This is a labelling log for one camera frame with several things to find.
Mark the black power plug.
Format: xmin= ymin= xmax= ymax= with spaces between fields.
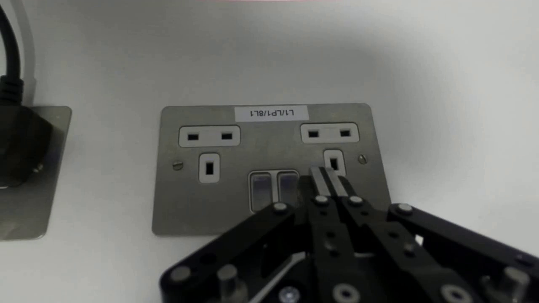
xmin=0 ymin=74 xmax=56 ymax=190

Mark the white label sticker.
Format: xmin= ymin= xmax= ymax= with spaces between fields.
xmin=232 ymin=104 xmax=312 ymax=122

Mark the silver double socket white label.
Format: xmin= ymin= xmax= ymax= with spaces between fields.
xmin=150 ymin=101 xmax=393 ymax=237

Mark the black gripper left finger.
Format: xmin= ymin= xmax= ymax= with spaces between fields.
xmin=158 ymin=165 xmax=372 ymax=303

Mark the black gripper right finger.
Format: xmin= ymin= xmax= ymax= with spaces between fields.
xmin=325 ymin=166 xmax=539 ymax=303

